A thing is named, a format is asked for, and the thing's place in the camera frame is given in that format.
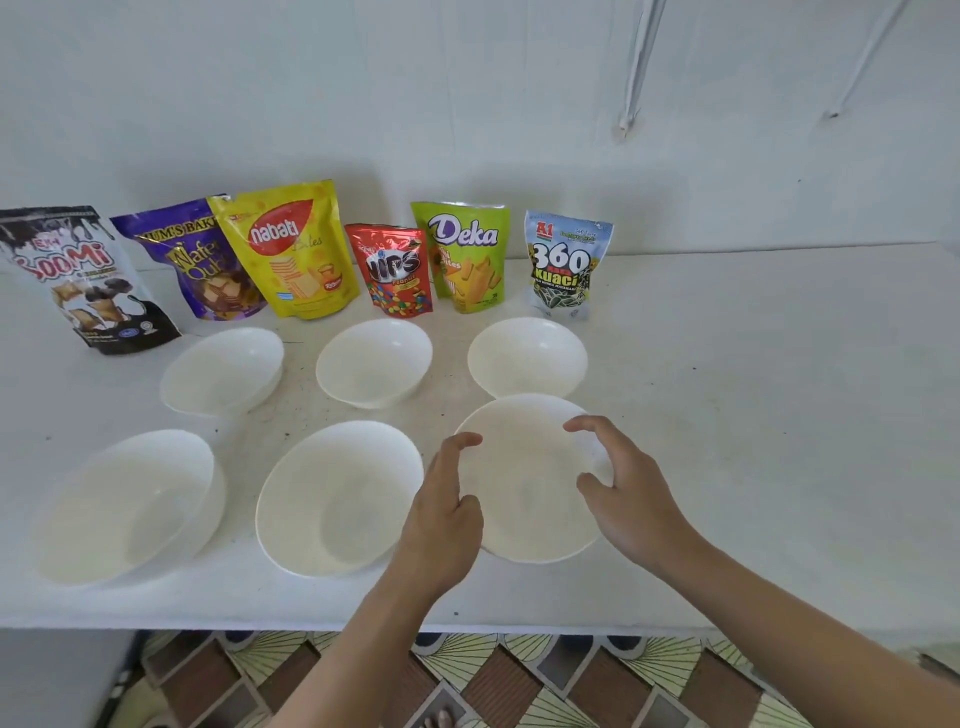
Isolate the person's left hand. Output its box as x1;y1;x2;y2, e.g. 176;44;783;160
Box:
386;431;486;601

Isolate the person's right hand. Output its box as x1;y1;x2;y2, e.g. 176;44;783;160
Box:
562;414;714;579

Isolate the white round bowl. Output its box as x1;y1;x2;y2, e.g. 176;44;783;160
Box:
314;318;435;411
452;393;615;565
254;419;426;580
467;316;590;400
159;326;286;418
29;428;228;588

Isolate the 360 Kuaci seed bag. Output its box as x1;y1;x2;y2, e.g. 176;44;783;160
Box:
523;209;615;320

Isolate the red Nips candy bag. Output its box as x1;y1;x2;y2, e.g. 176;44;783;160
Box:
344;222;435;319

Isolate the green snack bag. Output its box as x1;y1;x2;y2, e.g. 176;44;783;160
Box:
410;200;512;315

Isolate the yellow snack bag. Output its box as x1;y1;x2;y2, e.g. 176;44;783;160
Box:
206;179;362;322

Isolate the purple snack bag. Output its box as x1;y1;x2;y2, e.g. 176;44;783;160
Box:
109;196;269;322

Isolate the black white snack bag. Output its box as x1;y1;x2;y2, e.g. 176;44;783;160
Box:
0;205;183;357

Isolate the person's right forearm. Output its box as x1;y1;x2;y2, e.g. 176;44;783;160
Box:
663;541;960;728

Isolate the person's left forearm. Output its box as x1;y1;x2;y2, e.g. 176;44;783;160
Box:
269;568;430;728

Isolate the white shelf bracket strut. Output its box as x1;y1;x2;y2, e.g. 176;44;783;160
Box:
821;0;913;121
614;0;669;140

